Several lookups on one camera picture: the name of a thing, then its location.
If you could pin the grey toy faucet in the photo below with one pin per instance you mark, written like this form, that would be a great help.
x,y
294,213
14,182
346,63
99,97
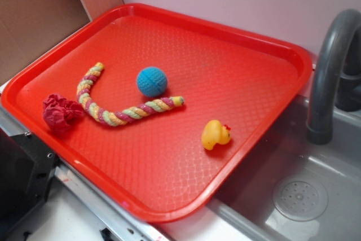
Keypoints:
x,y
336,80

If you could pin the multicolour twisted rope toy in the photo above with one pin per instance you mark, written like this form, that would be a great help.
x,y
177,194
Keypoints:
x,y
124,117

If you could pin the red plastic tray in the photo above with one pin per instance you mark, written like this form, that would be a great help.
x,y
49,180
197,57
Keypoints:
x,y
157,168

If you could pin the brown cardboard panel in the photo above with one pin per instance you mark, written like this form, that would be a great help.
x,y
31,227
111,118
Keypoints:
x,y
29,28

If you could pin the grey plastic sink basin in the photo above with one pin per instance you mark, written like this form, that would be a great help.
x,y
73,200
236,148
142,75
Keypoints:
x,y
290,189

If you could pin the blue textured ball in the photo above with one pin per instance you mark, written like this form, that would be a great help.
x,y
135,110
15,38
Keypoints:
x,y
152,82

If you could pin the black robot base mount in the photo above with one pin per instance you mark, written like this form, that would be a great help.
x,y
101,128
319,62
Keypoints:
x,y
27,168

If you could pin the yellow rubber duck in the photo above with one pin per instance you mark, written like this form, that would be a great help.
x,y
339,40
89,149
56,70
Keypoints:
x,y
215,133

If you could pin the metal rail strip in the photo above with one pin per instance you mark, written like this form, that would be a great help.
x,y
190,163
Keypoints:
x,y
117,220

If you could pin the crumpled red cloth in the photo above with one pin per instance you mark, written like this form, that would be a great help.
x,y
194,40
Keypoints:
x,y
58,112

